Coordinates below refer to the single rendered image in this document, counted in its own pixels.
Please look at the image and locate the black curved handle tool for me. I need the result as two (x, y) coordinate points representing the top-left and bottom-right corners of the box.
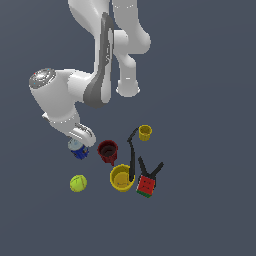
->
(126, 126), (140, 183)

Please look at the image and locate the yellow-green tennis ball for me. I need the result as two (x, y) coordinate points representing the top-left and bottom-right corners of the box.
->
(69, 174), (88, 193)

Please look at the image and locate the small yellow cup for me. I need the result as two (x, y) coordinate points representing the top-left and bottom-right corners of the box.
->
(138, 124), (153, 142)

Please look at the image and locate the red Rubik's cube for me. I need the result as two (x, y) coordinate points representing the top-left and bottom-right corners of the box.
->
(135, 175), (157, 199)

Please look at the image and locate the dark red mug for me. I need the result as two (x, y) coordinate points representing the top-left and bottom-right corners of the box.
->
(97, 139), (119, 167)

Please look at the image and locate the blue can with silver lid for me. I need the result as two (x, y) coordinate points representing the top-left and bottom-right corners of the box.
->
(67, 138), (90, 160)

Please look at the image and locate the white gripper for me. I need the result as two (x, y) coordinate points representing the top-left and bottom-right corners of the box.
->
(68, 122), (97, 148)

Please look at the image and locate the large yellow cup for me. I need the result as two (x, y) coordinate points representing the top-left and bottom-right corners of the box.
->
(109, 163), (136, 193)

